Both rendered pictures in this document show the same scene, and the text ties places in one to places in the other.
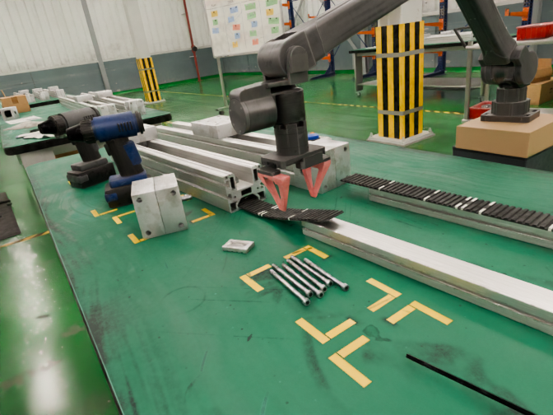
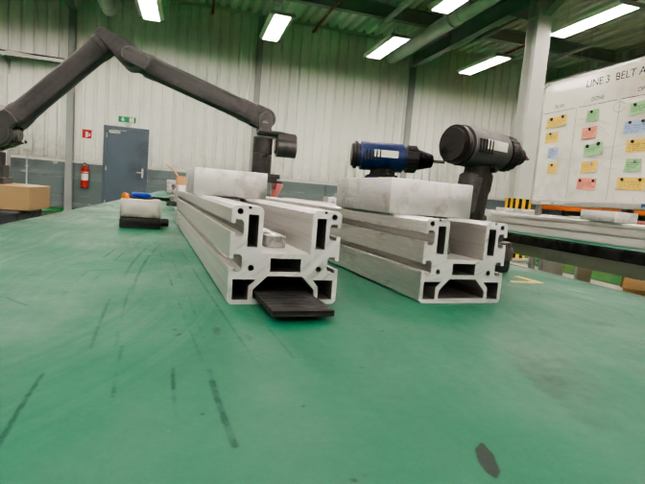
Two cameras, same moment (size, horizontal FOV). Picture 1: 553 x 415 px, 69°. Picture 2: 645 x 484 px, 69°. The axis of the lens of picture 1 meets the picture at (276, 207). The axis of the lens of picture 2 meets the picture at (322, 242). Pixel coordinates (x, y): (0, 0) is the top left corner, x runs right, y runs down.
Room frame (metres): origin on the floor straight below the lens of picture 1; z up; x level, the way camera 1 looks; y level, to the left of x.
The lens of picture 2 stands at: (1.97, 0.52, 0.88)
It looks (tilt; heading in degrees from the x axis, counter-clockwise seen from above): 6 degrees down; 196
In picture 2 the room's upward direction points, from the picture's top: 5 degrees clockwise
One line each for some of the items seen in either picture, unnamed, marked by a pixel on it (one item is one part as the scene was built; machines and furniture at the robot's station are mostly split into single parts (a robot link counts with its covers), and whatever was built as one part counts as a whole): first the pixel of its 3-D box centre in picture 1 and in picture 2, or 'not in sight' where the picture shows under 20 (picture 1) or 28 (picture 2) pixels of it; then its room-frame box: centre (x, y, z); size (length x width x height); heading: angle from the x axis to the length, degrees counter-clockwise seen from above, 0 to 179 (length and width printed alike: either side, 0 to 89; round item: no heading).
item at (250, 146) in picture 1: (222, 146); (221, 221); (1.26, 0.14, 0.82); 0.80 x 0.10 x 0.09; 36
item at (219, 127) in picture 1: (220, 130); (223, 191); (1.26, 0.14, 0.87); 0.16 x 0.11 x 0.07; 36
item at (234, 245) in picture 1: (238, 245); not in sight; (0.63, 0.08, 0.78); 0.05 x 0.03 x 0.01; 63
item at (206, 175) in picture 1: (168, 162); (326, 227); (1.15, 0.30, 0.82); 0.80 x 0.10 x 0.09; 36
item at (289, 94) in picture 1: (285, 106); (264, 146); (0.68, -0.04, 1.01); 0.07 x 0.06 x 0.07; 120
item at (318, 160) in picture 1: (306, 175); not in sight; (0.70, -0.06, 0.87); 0.07 x 0.07 x 0.09; 37
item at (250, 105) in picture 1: (266, 90); (276, 135); (0.66, -0.01, 1.04); 0.12 x 0.09 x 0.12; 120
